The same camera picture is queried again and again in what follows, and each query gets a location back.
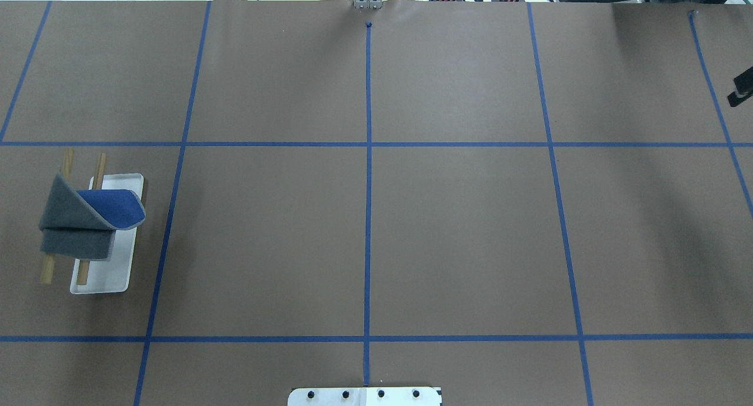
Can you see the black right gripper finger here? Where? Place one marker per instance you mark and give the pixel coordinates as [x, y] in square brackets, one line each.
[743, 88]

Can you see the blue towel with grey edge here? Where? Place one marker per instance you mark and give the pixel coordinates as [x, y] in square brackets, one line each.
[83, 224]

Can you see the white towel rack with wooden bars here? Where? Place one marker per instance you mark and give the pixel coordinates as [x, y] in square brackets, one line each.
[100, 277]

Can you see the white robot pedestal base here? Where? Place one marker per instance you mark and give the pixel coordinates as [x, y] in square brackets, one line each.
[366, 396]

